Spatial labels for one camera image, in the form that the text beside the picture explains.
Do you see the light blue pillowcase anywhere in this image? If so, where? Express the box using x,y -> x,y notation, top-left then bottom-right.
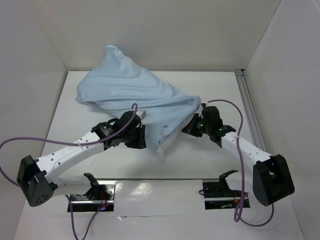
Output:
76,44 -> 201,152

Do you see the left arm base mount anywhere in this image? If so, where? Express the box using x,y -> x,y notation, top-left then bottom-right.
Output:
69,179 -> 116,213

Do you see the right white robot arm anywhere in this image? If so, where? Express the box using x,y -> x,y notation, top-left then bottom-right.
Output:
181,106 -> 295,206

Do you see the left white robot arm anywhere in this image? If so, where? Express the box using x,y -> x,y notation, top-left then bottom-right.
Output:
17,110 -> 146,207

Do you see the white pillow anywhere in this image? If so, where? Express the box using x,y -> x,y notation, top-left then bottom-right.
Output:
154,114 -> 194,157

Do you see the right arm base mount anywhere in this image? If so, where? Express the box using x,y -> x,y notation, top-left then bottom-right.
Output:
198,179 -> 241,210

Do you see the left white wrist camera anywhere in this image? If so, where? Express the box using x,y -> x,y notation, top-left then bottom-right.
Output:
135,110 -> 147,120

